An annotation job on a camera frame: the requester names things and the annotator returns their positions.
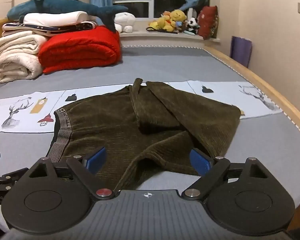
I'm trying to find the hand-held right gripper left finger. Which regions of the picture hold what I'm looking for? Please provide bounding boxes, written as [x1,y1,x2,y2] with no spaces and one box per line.
[27,147,115,201]

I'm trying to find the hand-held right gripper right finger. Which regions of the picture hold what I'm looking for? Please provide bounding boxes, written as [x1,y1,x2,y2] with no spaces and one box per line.
[181,148,271,202]

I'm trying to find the olive green knit sweater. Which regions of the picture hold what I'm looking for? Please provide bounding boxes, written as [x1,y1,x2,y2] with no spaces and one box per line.
[45,78,241,192]

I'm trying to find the cream folded blanket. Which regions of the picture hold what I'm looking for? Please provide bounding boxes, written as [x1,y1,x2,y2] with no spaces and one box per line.
[0,30,49,83]

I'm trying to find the red folded quilt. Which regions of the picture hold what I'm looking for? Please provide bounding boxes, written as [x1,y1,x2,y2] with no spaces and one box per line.
[38,25,122,74]

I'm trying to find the purple board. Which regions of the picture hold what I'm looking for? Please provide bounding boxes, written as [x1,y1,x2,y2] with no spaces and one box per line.
[229,36,252,68]

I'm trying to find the bay window ledge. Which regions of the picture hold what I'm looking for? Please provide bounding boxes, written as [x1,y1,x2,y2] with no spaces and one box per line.
[119,17,206,48]

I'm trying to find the panda plush toy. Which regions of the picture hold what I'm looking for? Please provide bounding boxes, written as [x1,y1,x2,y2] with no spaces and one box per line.
[186,17,200,34]

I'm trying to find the red cushion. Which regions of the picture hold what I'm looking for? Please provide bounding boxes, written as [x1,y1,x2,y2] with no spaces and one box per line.
[197,5,219,40]

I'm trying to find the navy striped folded blanket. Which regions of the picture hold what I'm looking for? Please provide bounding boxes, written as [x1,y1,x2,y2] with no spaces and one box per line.
[2,20,98,37]

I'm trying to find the white plush toy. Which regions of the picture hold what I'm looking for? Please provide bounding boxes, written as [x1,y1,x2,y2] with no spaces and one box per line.
[114,12,136,33]

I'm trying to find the yellow orange plush toy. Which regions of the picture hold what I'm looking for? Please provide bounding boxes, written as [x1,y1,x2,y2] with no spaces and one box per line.
[149,11,177,32]

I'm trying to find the yellow bear plush toy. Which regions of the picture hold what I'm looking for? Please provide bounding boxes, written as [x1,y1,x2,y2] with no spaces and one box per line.
[170,9,187,28]

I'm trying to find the white folded pillow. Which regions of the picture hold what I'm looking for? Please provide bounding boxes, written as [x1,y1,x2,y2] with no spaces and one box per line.
[22,11,88,27]

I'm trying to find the teal shark plush toy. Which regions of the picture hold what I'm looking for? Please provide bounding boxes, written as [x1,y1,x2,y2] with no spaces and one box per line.
[7,0,129,33]

